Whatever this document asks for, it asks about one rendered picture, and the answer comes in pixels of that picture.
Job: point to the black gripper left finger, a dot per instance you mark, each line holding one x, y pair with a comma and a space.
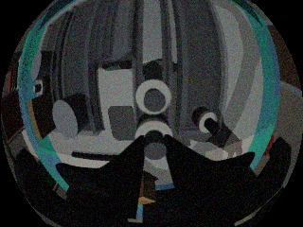
118, 180

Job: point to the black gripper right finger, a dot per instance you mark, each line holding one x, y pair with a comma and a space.
194, 175

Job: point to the tan rectangular block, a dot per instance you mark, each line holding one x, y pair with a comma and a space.
40, 110

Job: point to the black flat bar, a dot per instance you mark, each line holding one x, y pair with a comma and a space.
107, 158

